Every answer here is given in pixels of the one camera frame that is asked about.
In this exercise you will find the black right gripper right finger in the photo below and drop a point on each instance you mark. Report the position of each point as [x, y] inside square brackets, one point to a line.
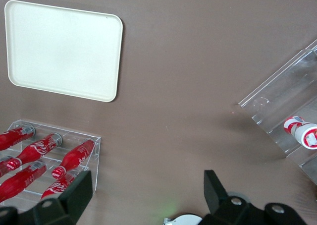
[218, 197]

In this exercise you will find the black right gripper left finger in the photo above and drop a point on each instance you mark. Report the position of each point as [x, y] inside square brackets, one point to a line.
[71, 197]

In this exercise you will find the beige rectangular plastic tray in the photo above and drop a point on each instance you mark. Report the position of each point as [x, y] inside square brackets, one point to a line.
[62, 51]

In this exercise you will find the red Coca-Cola bottle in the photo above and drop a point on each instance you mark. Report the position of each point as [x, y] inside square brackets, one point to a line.
[74, 158]
[15, 138]
[55, 187]
[17, 183]
[34, 150]

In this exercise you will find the white round disc object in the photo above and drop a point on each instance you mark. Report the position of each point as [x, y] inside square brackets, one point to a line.
[188, 220]

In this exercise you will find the clear acrylic bottle rack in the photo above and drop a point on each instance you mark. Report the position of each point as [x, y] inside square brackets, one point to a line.
[95, 160]

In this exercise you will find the red white yogurt drink bottle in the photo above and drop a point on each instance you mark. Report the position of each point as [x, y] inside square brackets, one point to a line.
[303, 133]

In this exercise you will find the clear acrylic stepped display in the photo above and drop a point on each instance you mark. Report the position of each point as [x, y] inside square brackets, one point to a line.
[284, 86]

